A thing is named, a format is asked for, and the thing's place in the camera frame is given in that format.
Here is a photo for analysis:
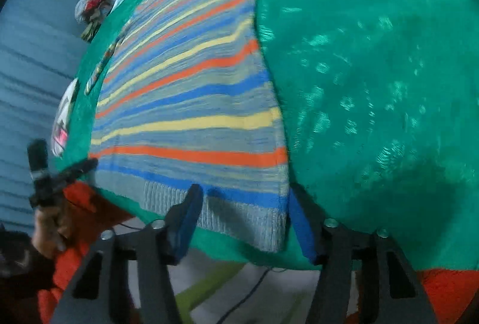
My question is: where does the green velvet blanket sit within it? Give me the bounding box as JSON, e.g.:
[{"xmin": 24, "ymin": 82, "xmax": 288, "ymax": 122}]
[{"xmin": 62, "ymin": 0, "xmax": 479, "ymax": 271}]

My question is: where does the striped knit sweater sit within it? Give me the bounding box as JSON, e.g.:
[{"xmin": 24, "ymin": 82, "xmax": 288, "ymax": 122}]
[{"xmin": 85, "ymin": 0, "xmax": 431, "ymax": 254}]

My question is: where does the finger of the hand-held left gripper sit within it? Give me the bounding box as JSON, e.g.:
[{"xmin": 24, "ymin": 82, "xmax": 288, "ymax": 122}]
[
  {"xmin": 52, "ymin": 158, "xmax": 99, "ymax": 190},
  {"xmin": 28, "ymin": 139, "xmax": 51, "ymax": 184}
]

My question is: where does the grey-blue curtain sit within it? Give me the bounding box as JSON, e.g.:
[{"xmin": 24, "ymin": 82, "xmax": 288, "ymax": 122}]
[{"xmin": 0, "ymin": 0, "xmax": 94, "ymax": 231}]

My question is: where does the pile of clothes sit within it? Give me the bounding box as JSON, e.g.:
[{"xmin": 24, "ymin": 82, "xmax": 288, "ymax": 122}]
[{"xmin": 75, "ymin": 0, "xmax": 115, "ymax": 42}]

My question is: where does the black cable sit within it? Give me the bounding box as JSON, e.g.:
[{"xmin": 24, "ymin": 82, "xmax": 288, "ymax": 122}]
[{"xmin": 216, "ymin": 267, "xmax": 271, "ymax": 324}]

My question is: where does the cream geometric patterned pillow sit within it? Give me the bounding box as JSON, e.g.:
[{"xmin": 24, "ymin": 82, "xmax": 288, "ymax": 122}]
[{"xmin": 51, "ymin": 78, "xmax": 80, "ymax": 159}]

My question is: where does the yellow-green floor item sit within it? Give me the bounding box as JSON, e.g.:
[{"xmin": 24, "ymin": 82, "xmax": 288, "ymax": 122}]
[{"xmin": 174, "ymin": 263, "xmax": 242, "ymax": 311}]

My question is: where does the orange fluffy blanket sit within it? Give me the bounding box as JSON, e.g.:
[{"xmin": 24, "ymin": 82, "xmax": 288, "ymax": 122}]
[{"xmin": 37, "ymin": 182, "xmax": 479, "ymax": 324}]

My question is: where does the person's left forearm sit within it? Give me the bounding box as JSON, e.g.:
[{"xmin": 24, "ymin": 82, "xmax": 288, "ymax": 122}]
[{"xmin": 0, "ymin": 221, "xmax": 57, "ymax": 301}]

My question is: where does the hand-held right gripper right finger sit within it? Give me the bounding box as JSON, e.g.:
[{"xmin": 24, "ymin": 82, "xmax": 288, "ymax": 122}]
[{"xmin": 288, "ymin": 184, "xmax": 438, "ymax": 324}]

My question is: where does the person's left hand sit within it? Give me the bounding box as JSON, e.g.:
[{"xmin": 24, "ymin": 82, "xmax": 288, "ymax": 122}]
[{"xmin": 32, "ymin": 201, "xmax": 74, "ymax": 259}]

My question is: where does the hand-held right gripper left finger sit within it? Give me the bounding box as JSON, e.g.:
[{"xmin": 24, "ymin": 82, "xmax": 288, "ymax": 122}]
[{"xmin": 50, "ymin": 184, "xmax": 204, "ymax": 324}]

